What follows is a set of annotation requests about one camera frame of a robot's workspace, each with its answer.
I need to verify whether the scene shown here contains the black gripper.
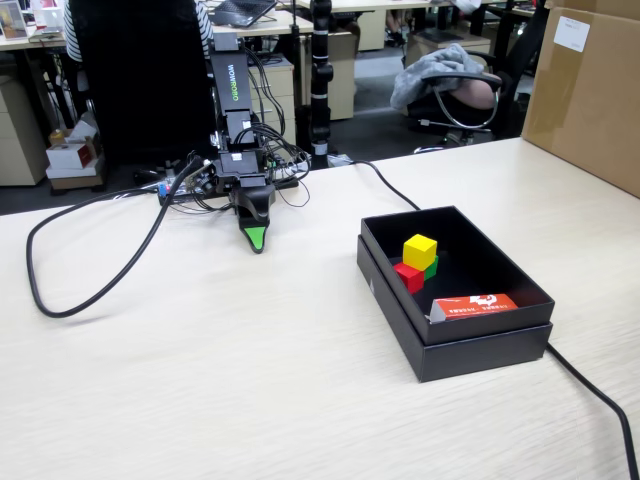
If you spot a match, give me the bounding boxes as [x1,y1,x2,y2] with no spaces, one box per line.
[214,169,277,255]

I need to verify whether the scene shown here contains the red wooden cube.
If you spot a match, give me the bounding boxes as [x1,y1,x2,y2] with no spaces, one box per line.
[392,260,426,295]

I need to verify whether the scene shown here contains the yellow wooden cube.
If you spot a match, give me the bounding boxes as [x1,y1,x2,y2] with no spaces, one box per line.
[402,233,439,272]

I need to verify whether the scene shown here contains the white red small box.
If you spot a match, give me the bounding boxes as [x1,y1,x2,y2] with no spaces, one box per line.
[45,142,104,171]

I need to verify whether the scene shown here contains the black cardboard box tray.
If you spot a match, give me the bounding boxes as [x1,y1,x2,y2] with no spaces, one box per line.
[360,204,556,347]

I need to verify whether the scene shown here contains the black open box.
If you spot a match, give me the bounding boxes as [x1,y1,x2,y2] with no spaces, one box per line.
[355,234,554,384]

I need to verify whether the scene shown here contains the large brown cardboard box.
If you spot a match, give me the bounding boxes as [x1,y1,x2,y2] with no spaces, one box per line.
[520,0,640,199]

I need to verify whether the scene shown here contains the controller circuit board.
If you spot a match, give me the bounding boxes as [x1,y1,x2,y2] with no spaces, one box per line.
[157,179,236,209]

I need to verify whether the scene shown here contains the beige drawer cabinet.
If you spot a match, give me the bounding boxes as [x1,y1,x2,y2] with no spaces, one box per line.
[247,54,297,146]

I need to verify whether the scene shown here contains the beige tall side cabinet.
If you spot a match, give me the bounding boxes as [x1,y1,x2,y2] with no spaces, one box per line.
[327,29,359,121]

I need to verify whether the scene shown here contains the black stand pole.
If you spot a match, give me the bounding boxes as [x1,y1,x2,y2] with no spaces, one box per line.
[307,0,335,169]

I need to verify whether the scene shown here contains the beige office desk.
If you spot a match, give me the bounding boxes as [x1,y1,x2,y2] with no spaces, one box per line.
[212,7,316,106]

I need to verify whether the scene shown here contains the black laptop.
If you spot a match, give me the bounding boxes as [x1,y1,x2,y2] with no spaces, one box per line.
[209,0,279,29]

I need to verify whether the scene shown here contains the grey fleece blanket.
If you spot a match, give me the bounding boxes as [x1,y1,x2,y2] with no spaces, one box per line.
[389,43,486,111]

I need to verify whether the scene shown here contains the orange white small carton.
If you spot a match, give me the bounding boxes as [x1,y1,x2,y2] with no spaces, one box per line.
[424,292,519,325]

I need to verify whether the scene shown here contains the beige wide storage cabinet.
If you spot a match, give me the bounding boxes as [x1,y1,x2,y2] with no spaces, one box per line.
[0,74,51,187]

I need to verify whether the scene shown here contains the black chair chrome armrest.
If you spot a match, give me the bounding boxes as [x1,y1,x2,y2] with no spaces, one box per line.
[407,0,551,154]

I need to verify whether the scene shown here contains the person in striped shirt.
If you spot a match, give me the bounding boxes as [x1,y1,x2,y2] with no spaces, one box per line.
[62,0,215,64]

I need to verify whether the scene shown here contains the framed picture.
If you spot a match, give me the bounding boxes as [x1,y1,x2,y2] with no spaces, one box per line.
[0,0,29,40]

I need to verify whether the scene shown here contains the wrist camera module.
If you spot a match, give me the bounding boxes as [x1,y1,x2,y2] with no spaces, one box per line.
[187,154,219,194]

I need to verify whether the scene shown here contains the thin black servo wires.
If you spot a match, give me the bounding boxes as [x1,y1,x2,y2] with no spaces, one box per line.
[244,47,311,209]

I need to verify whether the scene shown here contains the thick black camera cable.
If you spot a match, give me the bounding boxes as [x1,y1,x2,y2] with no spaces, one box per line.
[25,159,201,319]

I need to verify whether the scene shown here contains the long black power cable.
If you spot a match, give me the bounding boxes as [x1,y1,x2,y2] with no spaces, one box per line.
[349,158,640,480]

